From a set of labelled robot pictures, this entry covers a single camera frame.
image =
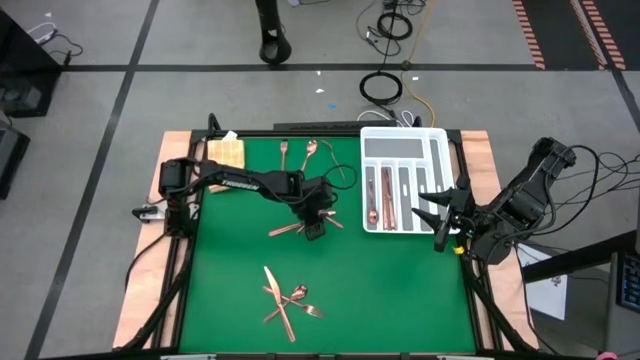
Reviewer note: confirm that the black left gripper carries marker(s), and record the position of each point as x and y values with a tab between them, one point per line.
315	202

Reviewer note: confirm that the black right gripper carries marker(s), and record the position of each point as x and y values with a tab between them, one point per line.
462	212

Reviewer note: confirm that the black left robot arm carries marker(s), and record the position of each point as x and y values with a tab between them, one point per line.
240	184

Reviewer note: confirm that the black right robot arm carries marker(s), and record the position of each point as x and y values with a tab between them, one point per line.
520	205

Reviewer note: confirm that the white cutlery tray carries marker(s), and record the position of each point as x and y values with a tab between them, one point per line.
395	148

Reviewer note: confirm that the green table mat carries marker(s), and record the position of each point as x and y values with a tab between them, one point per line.
375	300

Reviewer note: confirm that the yellow folded cloth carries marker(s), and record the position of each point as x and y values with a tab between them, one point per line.
227	152

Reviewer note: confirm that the white paper sheet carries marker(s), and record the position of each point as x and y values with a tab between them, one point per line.
545	295

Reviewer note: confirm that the black floor puck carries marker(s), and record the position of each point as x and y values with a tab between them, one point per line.
406	65

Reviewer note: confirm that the black desk beam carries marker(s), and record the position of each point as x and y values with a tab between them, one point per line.
575	257

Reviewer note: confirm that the grey metal clamp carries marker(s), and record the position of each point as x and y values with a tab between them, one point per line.
150	212

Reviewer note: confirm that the grey cabinet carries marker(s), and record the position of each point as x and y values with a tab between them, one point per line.
620	335

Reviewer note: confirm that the pink object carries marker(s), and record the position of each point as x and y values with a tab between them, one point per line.
606	356

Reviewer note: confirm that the black equipment box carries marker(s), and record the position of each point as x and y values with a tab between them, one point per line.
12	160

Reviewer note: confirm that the large black cabinet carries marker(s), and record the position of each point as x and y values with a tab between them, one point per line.
25	75

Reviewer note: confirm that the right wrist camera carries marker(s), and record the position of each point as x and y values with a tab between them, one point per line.
442	239

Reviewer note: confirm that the black table frame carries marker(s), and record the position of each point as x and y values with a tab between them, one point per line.
260	133

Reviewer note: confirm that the silver table bracket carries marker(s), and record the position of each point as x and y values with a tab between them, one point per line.
457	357
187	357

